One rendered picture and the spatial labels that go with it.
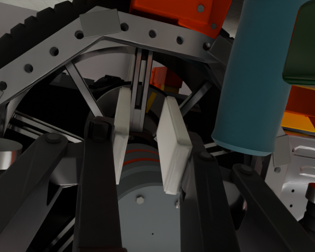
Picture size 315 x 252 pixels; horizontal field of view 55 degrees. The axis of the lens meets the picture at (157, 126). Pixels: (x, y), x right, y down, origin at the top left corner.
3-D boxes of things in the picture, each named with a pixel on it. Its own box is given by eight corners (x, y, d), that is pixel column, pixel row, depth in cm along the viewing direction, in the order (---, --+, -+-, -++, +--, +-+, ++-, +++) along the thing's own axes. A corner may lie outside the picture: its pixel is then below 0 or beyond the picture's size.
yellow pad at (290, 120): (260, 105, 110) (257, 119, 111) (283, 110, 96) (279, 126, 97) (293, 112, 113) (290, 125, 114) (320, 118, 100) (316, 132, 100)
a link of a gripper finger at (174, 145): (178, 142, 14) (193, 145, 14) (165, 94, 21) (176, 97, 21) (163, 194, 15) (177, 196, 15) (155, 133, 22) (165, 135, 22)
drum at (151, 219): (101, 133, 54) (88, 206, 56) (104, 171, 34) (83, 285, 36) (175, 144, 57) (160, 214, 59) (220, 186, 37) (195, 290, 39)
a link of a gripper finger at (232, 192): (194, 178, 13) (258, 188, 13) (179, 128, 18) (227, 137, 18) (185, 205, 14) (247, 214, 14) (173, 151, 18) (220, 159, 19)
